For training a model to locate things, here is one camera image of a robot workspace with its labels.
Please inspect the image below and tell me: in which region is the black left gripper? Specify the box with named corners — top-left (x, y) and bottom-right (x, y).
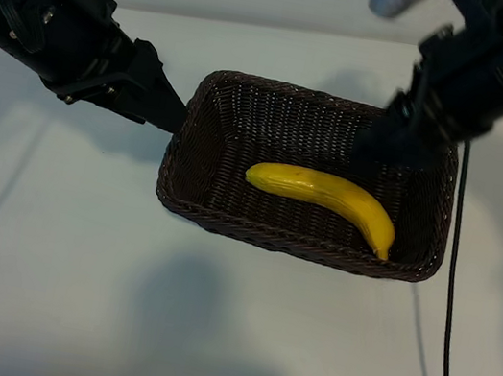
top-left (0, 0), bottom-right (208, 137)

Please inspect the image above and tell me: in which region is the yellow banana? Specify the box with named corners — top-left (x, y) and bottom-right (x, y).
top-left (233, 156), bottom-right (406, 263)

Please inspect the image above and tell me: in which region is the dark brown wicker basket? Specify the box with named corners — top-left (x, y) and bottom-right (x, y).
top-left (145, 60), bottom-right (471, 291)

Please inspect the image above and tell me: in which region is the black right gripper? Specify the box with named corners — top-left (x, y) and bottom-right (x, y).
top-left (348, 5), bottom-right (503, 192)

